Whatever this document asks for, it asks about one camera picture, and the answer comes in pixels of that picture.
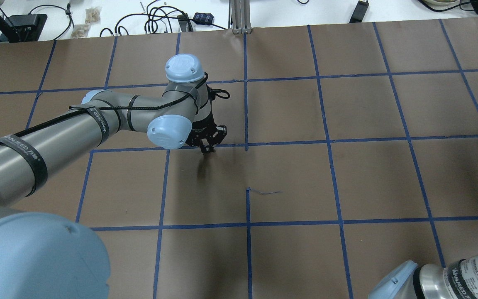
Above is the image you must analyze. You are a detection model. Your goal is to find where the aluminium frame post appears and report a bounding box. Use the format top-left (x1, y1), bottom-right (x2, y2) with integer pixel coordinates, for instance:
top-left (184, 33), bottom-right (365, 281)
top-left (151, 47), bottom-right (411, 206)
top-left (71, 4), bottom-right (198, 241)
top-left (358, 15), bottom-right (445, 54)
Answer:
top-left (228, 0), bottom-right (252, 34)

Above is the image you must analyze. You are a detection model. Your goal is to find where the brown paper table cover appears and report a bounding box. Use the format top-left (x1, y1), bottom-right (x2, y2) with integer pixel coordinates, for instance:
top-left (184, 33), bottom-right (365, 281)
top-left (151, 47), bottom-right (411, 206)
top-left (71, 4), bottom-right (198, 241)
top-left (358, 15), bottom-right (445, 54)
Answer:
top-left (0, 17), bottom-right (478, 299)

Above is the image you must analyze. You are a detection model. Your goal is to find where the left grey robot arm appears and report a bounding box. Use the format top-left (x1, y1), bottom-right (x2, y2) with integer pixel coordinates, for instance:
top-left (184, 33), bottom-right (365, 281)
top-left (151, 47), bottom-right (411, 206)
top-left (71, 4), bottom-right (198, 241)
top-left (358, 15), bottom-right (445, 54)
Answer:
top-left (0, 54), bottom-right (230, 299)

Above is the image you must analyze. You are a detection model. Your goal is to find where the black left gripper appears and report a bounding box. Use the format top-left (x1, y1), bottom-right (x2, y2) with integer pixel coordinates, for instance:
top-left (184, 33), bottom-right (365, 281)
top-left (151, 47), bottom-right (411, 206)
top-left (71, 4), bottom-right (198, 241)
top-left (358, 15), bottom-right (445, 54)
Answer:
top-left (185, 112), bottom-right (227, 154)

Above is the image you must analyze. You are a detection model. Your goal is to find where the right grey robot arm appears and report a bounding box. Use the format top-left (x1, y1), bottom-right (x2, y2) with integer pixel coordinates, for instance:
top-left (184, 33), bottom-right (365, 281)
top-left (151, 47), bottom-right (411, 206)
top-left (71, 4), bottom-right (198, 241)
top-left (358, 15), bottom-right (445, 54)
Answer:
top-left (175, 136), bottom-right (478, 299)

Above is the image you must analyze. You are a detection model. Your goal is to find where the black power adapter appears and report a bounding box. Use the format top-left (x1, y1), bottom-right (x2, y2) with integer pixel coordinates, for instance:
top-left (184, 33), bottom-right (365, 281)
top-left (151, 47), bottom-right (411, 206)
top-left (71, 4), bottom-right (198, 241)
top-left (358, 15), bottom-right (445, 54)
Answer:
top-left (349, 0), bottom-right (369, 23)

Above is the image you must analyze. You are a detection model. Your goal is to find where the black camera stand base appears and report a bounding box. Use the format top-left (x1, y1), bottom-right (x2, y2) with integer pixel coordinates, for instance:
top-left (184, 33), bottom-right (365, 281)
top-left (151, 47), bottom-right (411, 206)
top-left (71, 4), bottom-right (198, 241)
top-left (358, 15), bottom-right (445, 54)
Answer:
top-left (0, 14), bottom-right (48, 42)

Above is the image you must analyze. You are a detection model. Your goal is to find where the bag of small parts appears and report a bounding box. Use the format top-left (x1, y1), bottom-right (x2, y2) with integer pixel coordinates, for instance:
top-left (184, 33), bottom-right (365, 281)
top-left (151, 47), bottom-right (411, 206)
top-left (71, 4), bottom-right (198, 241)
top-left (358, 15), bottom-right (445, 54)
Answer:
top-left (85, 6), bottom-right (101, 24)

